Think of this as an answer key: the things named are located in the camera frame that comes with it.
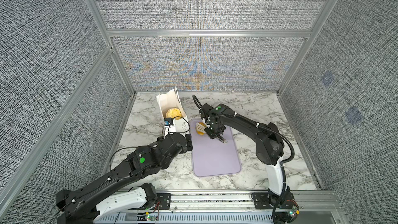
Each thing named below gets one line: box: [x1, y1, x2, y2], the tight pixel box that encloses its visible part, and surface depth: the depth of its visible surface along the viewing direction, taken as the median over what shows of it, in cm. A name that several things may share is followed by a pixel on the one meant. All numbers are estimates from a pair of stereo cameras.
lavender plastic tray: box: [189, 118, 241, 178], surface depth 89 cm
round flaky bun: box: [165, 107, 182, 121], surface depth 87 cm
